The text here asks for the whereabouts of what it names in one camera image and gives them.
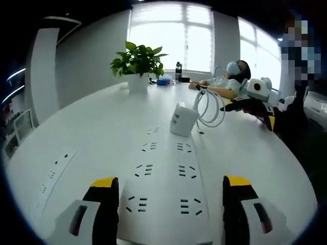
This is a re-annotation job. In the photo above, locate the green potted plant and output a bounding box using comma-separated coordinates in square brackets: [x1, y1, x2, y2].
[110, 40, 169, 94]

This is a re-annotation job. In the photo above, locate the black water bottle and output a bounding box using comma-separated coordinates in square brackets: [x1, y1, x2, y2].
[175, 61, 183, 82]

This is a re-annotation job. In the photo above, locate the low white cabinet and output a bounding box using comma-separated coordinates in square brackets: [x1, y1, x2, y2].
[2, 135, 21, 159]

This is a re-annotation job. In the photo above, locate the recessed desk socket panel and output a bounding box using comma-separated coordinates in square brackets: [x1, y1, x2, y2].
[33, 149, 80, 212]

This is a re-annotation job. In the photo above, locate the glass door cabinet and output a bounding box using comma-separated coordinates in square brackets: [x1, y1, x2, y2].
[14, 108, 35, 140]

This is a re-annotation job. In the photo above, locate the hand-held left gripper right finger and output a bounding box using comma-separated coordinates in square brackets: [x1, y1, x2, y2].
[222, 175, 288, 245]

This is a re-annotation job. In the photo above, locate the window with white blinds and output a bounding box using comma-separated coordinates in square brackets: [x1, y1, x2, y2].
[129, 2, 214, 74]
[237, 16, 283, 90]

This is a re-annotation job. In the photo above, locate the white desk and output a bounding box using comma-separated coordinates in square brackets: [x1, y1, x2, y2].
[4, 81, 320, 245]

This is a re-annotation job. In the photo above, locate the white office chair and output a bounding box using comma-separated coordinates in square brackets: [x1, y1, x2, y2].
[278, 95, 294, 112]

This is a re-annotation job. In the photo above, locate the straight ceiling light strip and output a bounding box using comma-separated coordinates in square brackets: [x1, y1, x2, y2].
[6, 67, 26, 81]
[1, 85, 26, 104]

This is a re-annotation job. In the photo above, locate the white power strip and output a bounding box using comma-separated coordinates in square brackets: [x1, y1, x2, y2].
[116, 124, 214, 245]

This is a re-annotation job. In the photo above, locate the white charger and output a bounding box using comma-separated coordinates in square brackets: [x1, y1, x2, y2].
[169, 101, 200, 138]

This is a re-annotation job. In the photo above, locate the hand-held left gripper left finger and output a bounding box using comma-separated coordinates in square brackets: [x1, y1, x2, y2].
[55, 176, 120, 245]

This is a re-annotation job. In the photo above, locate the white charger cable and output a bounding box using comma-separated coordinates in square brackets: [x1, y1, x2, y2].
[193, 89, 227, 135]

